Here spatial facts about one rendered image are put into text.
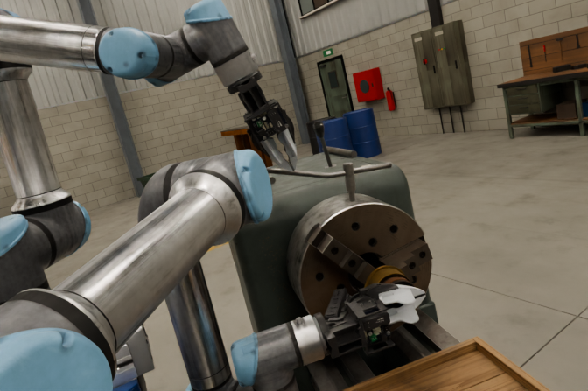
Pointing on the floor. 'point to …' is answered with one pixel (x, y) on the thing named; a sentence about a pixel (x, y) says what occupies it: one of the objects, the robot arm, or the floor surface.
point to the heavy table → (246, 143)
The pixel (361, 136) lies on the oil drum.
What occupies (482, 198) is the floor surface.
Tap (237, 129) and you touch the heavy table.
